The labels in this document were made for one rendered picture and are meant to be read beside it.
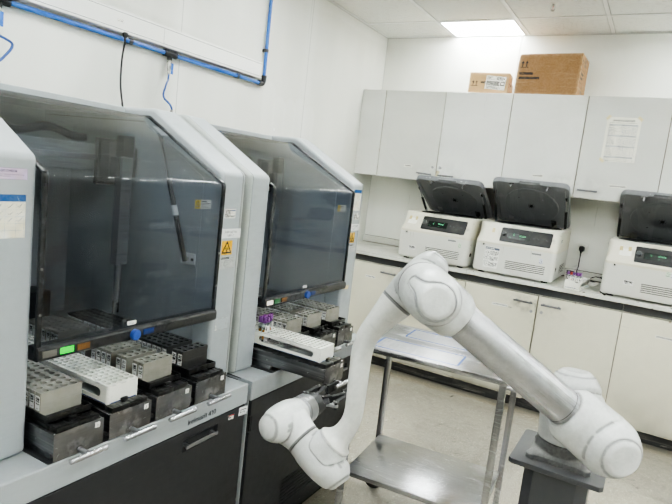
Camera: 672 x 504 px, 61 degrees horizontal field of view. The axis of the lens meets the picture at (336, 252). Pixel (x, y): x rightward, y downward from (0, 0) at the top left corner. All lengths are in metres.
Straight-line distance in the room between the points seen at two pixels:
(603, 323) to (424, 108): 2.07
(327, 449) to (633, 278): 2.78
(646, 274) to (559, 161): 0.98
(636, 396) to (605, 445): 2.55
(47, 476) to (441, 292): 1.01
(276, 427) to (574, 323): 2.78
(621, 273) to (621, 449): 2.49
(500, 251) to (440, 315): 2.77
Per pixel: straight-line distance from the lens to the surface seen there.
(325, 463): 1.65
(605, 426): 1.64
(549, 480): 1.90
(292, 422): 1.67
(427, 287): 1.36
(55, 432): 1.52
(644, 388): 4.14
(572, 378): 1.82
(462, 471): 2.65
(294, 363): 2.04
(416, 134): 4.65
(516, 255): 4.10
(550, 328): 4.11
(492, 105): 4.49
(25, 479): 1.51
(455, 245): 4.20
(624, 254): 4.04
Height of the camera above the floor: 1.47
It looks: 8 degrees down
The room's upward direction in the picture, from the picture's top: 7 degrees clockwise
